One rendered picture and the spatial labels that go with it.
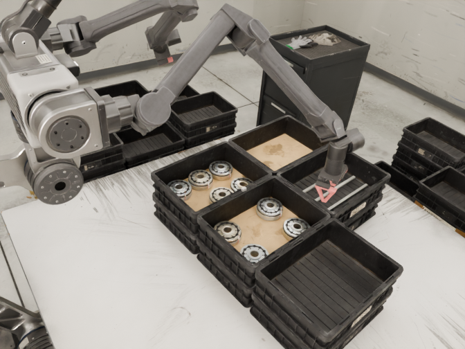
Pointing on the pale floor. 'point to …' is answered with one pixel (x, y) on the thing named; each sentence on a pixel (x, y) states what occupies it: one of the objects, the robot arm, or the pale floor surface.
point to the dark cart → (316, 74)
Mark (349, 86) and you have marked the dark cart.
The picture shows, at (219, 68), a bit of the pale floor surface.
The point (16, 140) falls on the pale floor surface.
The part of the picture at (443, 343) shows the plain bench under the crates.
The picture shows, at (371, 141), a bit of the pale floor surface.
